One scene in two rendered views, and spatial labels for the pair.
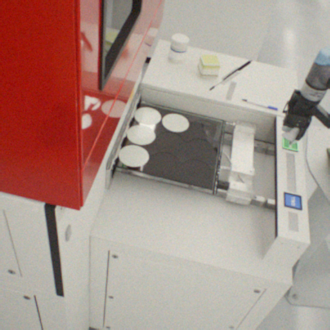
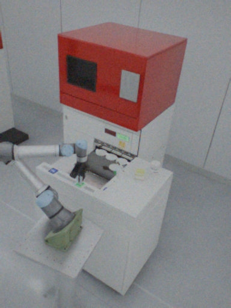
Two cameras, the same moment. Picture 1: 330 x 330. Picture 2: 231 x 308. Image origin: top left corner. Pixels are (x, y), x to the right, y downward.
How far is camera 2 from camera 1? 2.81 m
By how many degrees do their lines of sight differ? 82
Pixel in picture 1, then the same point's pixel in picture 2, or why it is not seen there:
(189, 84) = (132, 169)
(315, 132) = (97, 230)
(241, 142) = (97, 184)
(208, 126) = (109, 175)
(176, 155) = (96, 161)
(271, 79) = (129, 200)
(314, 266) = not seen: outside the picture
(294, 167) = (67, 180)
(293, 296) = (45, 295)
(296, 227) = (43, 167)
